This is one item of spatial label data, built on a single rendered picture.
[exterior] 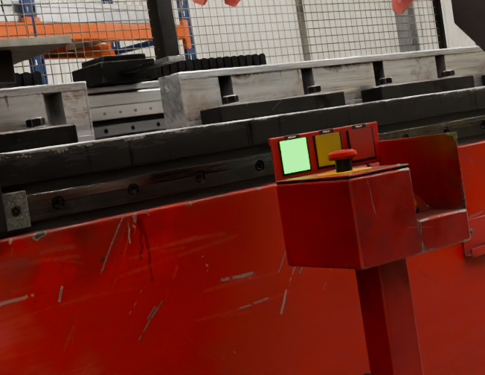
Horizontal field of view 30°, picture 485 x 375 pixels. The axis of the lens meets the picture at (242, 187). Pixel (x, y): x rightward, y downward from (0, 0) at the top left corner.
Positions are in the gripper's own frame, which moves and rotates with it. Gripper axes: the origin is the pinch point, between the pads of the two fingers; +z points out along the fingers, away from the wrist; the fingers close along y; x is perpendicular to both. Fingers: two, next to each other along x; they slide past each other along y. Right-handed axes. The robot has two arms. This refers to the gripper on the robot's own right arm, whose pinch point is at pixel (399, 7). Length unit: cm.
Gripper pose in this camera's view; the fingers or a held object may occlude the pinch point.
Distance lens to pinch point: 134.3
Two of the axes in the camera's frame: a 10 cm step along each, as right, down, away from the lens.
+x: 7.8, 3.6, -5.1
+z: -2.2, 9.2, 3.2
